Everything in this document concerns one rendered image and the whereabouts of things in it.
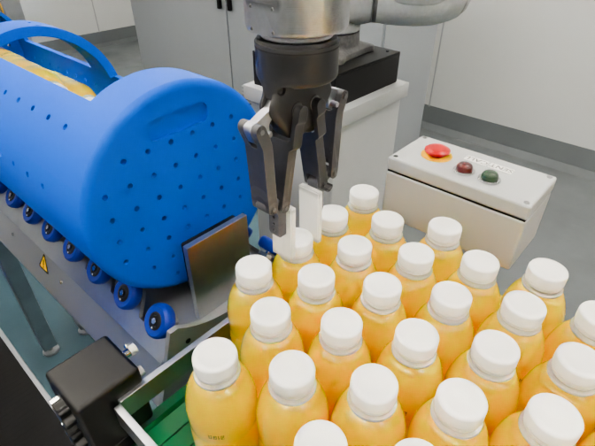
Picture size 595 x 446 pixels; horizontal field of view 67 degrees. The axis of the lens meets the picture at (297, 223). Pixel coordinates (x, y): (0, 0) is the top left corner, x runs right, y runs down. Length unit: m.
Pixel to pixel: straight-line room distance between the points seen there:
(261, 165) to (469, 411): 0.27
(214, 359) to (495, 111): 3.18
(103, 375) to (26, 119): 0.32
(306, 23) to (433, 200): 0.36
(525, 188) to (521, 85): 2.73
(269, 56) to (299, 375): 0.27
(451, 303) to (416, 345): 0.07
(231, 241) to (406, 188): 0.26
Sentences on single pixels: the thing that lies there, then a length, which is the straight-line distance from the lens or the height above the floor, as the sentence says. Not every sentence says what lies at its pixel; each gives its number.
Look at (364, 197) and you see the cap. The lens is 0.60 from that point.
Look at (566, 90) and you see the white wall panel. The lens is 3.29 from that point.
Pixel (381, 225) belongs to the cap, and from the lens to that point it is 0.55.
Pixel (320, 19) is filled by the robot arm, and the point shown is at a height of 1.32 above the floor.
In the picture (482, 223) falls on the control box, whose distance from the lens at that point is 0.64.
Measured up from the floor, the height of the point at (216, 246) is 1.03.
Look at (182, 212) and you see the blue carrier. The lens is 0.60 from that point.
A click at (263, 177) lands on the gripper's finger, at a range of 0.42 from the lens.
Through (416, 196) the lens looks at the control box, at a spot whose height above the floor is 1.05.
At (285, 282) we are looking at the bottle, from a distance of 0.53.
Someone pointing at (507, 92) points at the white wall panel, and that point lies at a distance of 3.40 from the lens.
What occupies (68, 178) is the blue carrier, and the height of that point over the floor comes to 1.15.
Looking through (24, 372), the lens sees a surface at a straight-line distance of 1.78.
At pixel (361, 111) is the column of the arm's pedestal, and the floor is 0.98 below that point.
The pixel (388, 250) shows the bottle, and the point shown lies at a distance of 0.56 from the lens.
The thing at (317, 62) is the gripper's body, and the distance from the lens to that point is 0.40.
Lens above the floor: 1.40
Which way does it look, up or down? 35 degrees down
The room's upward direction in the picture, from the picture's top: straight up
